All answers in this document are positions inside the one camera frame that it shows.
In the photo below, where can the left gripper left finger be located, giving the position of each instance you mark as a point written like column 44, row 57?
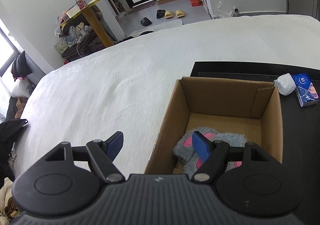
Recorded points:
column 101, row 157

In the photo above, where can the white soft ball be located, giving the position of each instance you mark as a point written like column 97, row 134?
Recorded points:
column 285, row 84

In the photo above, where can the clear plastic bag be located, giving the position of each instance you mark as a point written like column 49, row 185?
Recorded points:
column 224, row 10

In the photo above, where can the white floor mat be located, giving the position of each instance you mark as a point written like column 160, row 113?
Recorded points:
column 162, row 26

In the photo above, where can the white bed cover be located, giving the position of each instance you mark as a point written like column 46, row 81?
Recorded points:
column 127, row 87

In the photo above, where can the yellow round table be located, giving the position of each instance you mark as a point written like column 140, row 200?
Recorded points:
column 93, row 22

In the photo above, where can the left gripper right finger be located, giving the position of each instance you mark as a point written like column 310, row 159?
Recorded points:
column 213, row 156

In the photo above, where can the grey pink paw plush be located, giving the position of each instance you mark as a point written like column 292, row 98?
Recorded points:
column 186, row 154

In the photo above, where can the left yellow slipper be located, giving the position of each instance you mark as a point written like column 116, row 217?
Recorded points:
column 168, row 14

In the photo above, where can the yellow slipper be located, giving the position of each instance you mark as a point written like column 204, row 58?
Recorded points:
column 180, row 13
column 168, row 14

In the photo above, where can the black pillow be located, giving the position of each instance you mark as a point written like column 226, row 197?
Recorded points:
column 20, row 68

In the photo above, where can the brown cardboard box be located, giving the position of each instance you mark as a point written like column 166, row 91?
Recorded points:
column 251, row 108

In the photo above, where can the right yellow slipper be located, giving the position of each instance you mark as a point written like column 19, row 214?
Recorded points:
column 180, row 13

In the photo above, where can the black slipper near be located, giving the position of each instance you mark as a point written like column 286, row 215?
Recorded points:
column 145, row 22

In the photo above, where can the blue tissue pack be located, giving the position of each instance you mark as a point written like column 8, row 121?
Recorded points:
column 305, row 91

